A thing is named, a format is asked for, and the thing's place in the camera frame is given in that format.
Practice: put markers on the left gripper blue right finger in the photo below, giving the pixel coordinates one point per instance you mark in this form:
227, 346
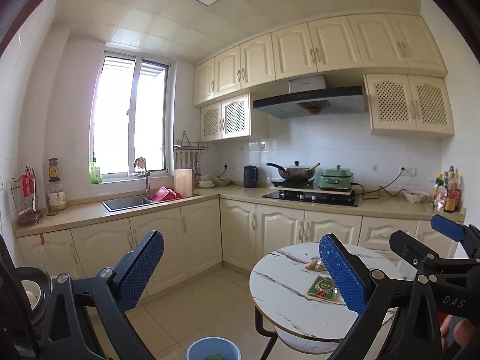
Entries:
349, 273

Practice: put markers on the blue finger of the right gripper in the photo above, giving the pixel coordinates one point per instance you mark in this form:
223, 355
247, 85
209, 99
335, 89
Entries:
418, 258
448, 228

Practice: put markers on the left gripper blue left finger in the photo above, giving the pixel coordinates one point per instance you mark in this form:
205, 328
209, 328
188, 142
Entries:
134, 270

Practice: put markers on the green gold snack wrapper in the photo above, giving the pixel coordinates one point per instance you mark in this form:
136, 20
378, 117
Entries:
324, 288

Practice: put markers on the steel kitchen sink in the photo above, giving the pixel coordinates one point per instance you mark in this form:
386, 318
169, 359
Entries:
125, 203

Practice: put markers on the blue plastic trash bucket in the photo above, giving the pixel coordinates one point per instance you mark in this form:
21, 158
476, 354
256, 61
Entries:
213, 347

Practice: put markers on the kitchen window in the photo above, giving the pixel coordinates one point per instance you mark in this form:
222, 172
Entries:
128, 120

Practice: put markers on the cluster of condiment bottles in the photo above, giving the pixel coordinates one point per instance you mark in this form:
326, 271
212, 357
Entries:
447, 191

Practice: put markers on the white bowl on counter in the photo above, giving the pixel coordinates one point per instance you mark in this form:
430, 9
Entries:
416, 197

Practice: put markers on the round white marble table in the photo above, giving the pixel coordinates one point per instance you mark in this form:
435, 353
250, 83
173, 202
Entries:
279, 285

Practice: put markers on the lower cream base cabinets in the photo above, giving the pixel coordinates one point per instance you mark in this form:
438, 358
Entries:
202, 232

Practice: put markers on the black gas stove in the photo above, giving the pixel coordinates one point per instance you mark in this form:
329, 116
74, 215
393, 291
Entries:
314, 198

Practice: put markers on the red plastic basin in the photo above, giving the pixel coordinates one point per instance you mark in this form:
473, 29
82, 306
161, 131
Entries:
164, 194

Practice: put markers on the black rice cooker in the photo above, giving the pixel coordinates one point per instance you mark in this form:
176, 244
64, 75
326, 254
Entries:
36, 286

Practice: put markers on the wooden board under cookers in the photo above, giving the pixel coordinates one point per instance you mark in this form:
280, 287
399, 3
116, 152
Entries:
316, 190

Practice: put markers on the green bottle on windowsill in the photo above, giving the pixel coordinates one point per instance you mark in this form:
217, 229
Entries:
94, 172

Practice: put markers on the green electric cooker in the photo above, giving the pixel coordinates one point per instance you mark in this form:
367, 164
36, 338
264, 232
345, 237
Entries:
336, 179

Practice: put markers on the wooden cutting board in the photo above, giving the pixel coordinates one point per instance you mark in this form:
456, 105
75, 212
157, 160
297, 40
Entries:
183, 180

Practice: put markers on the large cooking oil bottle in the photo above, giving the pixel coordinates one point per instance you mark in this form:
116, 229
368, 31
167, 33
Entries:
56, 195

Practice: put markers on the stacked white bowls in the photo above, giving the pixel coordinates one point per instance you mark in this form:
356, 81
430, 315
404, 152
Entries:
206, 182

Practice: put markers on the steel wok with lid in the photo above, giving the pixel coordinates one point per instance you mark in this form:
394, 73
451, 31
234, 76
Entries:
296, 172

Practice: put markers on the hanging utensil rack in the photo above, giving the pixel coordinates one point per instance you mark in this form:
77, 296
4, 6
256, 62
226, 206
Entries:
187, 154

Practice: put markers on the black electric kettle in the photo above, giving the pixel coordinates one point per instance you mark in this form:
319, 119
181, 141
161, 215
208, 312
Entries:
250, 176

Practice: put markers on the black range hood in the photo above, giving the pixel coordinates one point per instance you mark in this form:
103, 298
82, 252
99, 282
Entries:
310, 96

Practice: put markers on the wall power socket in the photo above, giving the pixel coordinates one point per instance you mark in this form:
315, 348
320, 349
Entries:
408, 171

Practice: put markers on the wire rack with red utensils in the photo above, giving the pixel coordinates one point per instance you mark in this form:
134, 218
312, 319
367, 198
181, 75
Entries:
25, 197

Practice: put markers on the upper cream wall cabinets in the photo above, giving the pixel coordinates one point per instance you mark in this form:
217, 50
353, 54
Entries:
393, 57

